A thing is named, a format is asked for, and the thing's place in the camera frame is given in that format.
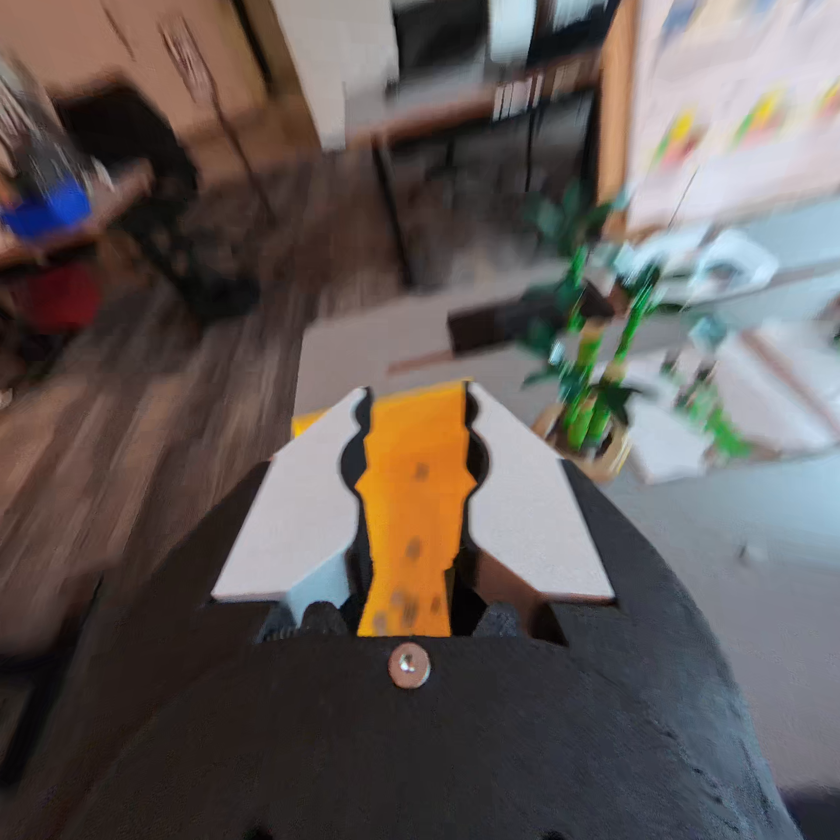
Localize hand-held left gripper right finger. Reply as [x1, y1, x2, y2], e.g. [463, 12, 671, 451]
[461, 381, 616, 606]

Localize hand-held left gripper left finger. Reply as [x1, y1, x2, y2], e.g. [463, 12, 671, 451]
[211, 386, 373, 608]

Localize yellow plastic bin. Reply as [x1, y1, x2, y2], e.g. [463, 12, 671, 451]
[292, 379, 473, 637]

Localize green lego bamboo plant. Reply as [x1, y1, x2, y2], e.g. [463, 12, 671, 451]
[518, 184, 664, 483]

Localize lego instruction booklet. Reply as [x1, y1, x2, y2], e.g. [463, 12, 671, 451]
[623, 322, 840, 483]

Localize black desk power box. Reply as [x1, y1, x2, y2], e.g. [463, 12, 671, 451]
[448, 289, 618, 355]

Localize red storage bin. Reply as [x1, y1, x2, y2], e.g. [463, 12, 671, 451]
[13, 262, 102, 332]

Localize white board stand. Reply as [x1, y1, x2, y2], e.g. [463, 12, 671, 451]
[617, 226, 778, 296]

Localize long wooden desk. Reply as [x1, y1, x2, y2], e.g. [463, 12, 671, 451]
[0, 161, 155, 263]

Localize black office chair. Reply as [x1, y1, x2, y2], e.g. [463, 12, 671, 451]
[56, 82, 260, 322]

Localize large blue plastic bin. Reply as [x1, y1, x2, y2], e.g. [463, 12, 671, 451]
[0, 180, 93, 240]

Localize dark background desk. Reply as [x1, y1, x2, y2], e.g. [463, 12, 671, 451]
[351, 52, 601, 290]

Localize instruction sheet on wooden stand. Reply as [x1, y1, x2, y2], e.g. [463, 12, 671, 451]
[597, 0, 644, 237]

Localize printed task instruction sheet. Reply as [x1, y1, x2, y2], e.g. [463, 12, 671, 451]
[626, 0, 840, 231]

